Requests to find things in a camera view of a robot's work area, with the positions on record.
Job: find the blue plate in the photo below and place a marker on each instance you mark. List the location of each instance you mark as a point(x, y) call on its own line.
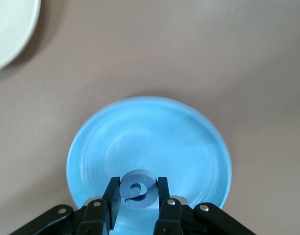
point(152, 137)

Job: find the blue foam digit six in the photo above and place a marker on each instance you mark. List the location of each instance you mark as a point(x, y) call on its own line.
point(140, 202)

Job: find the cream plate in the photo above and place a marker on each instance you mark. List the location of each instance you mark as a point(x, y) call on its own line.
point(7, 29)

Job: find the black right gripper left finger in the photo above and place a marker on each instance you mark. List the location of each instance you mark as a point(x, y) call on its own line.
point(91, 215)

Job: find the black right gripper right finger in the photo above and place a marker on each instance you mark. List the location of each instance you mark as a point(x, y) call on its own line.
point(174, 218)

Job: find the brown table cover sheet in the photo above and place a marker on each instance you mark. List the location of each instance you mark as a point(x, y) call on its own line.
point(189, 49)

